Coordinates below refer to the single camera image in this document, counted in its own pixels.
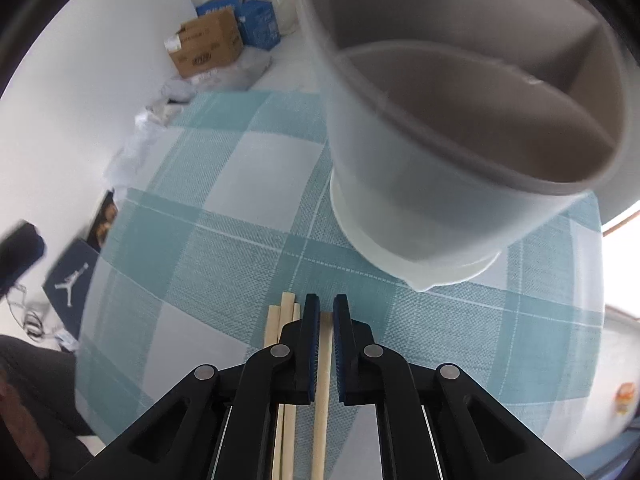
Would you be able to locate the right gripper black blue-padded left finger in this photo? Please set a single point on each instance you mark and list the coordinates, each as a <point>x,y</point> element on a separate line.
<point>219,424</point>

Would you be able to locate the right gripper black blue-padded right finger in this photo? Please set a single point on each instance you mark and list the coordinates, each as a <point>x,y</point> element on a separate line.
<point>434,423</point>

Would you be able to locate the wooden chopstick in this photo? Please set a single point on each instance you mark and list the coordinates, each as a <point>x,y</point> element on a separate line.
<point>289,313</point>
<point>321,404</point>
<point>272,333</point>

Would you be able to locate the person's left hand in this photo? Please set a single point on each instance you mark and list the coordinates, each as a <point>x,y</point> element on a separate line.
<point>24,430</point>

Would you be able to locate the wooden chopstick on table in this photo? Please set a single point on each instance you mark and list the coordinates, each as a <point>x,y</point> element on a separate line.
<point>272,333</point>
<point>289,313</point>

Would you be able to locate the dark blue jordan bag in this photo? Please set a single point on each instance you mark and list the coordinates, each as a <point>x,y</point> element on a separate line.
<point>68,283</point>

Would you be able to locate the blue checked tablecloth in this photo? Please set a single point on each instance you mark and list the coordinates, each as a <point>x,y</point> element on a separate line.
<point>232,209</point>

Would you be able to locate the grey utensil holder cup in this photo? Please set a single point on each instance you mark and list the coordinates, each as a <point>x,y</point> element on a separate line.
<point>457,127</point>

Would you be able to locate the clear plastic bag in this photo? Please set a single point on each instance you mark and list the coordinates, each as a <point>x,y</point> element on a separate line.
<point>239,76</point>

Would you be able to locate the brown cardboard box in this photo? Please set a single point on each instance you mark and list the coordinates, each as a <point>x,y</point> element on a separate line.
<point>211,41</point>

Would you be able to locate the blue cardboard box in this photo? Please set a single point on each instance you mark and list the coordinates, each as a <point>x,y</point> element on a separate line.
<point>256,20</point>

